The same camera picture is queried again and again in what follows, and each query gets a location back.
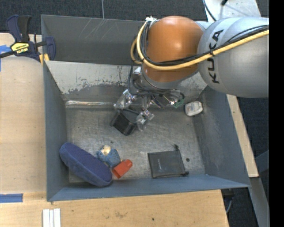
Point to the black box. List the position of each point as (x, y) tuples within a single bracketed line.
[(123, 124)]

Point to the blue oval cushion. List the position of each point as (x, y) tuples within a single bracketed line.
[(85, 165)]

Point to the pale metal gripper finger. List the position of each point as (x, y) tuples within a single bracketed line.
[(144, 119), (123, 101)]

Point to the blue toy figure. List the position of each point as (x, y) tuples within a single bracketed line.
[(110, 156)]

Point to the grey metal bin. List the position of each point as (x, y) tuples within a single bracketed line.
[(161, 131)]

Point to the white packet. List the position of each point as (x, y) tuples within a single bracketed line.
[(193, 108)]

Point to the red-orange block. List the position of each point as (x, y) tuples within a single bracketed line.
[(122, 168)]

